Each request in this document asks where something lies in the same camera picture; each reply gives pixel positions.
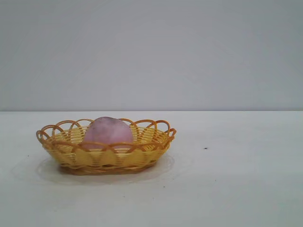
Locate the pink peach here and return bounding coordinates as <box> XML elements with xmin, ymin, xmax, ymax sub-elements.
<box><xmin>81</xmin><ymin>115</ymin><xmax>134</xmax><ymax>154</ymax></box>

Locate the yellow woven plastic basket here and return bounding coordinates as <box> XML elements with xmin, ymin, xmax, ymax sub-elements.
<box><xmin>36</xmin><ymin>118</ymin><xmax>178</xmax><ymax>176</ymax></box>

